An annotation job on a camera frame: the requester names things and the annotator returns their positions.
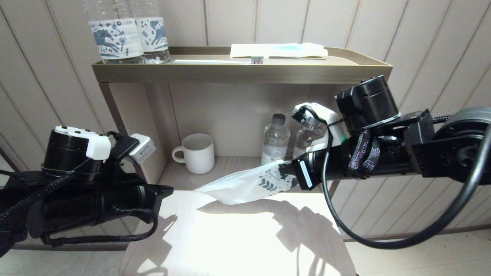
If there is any black left camera cable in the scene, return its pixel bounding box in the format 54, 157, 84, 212
105, 131, 131, 148

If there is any small clear water bottle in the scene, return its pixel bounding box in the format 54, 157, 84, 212
261, 113, 291, 166
293, 123, 326, 158

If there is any beige wooden shelf cabinet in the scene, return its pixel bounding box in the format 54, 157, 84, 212
99, 82, 384, 196

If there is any white floral zip pouch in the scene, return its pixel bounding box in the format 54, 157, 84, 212
195, 160, 303, 205

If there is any white toothbrush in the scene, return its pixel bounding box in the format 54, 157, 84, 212
173, 56, 264, 64

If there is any black right camera cable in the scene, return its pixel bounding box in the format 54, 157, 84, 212
299, 105, 491, 250

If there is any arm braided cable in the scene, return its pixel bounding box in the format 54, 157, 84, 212
348, 130, 380, 179
0, 159, 158, 246

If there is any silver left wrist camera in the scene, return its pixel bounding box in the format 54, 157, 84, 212
111, 133, 157, 165

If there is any black camera cable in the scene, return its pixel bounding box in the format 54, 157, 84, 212
299, 105, 491, 250
105, 131, 131, 148

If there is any large bottle blue deer label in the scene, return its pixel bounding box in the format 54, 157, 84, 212
129, 0, 170, 64
82, 0, 145, 64

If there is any brown metal shelf tray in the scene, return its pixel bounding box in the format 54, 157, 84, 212
91, 47, 394, 84

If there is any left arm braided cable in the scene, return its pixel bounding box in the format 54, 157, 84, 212
0, 159, 158, 246

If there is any white wrapped blue toothbrush pack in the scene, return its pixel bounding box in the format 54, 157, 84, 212
230, 43, 328, 59

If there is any white ribbed mug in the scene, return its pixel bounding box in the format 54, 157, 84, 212
172, 133, 215, 175

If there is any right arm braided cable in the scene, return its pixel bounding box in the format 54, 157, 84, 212
348, 130, 380, 179

